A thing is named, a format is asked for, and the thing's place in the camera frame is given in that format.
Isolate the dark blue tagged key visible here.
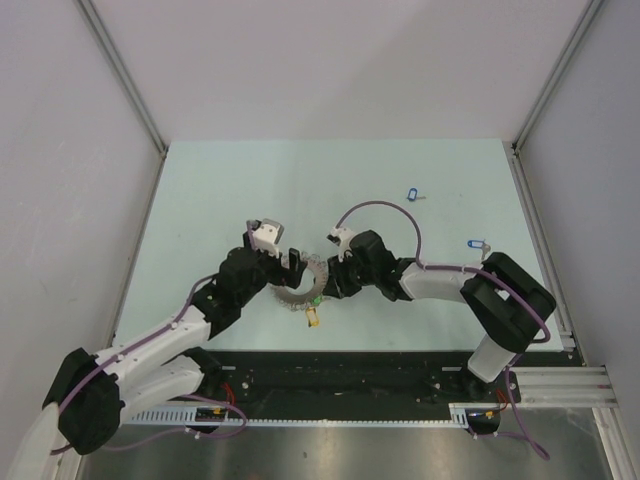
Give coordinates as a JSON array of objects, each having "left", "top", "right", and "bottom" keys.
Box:
[{"left": 406, "top": 188, "right": 426, "bottom": 202}]

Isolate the light blue tagged key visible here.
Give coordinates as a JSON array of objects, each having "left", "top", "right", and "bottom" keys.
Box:
[{"left": 467, "top": 239, "right": 492, "bottom": 261}]

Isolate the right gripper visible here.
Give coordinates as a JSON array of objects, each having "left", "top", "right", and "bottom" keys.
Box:
[{"left": 323, "top": 250, "right": 378, "bottom": 300}]

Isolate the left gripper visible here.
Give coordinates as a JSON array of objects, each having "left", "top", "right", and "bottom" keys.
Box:
[{"left": 236, "top": 231, "right": 306, "bottom": 306}]

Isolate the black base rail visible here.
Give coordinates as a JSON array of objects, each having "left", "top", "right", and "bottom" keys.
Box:
[{"left": 196, "top": 351, "right": 521, "bottom": 423}]

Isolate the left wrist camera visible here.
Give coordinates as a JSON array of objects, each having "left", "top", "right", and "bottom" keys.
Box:
[{"left": 247, "top": 219, "right": 285, "bottom": 258}]

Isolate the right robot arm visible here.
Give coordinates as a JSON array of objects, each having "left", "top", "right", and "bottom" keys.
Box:
[{"left": 323, "top": 228, "right": 557, "bottom": 401}]

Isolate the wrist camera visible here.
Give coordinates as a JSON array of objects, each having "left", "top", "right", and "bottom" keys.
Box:
[
  {"left": 247, "top": 219, "right": 285, "bottom": 258},
  {"left": 327, "top": 227, "right": 356, "bottom": 263}
]

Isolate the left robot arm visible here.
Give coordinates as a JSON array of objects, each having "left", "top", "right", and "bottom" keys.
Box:
[{"left": 43, "top": 244, "right": 307, "bottom": 454}]

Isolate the white slotted cable duct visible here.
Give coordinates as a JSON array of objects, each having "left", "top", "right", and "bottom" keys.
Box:
[{"left": 119, "top": 404, "right": 474, "bottom": 431}]

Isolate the yellow key tag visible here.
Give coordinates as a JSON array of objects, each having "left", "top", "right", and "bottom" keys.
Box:
[{"left": 305, "top": 307, "right": 320, "bottom": 328}]

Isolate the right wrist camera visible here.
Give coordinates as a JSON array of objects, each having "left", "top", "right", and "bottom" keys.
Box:
[{"left": 327, "top": 227, "right": 356, "bottom": 263}]

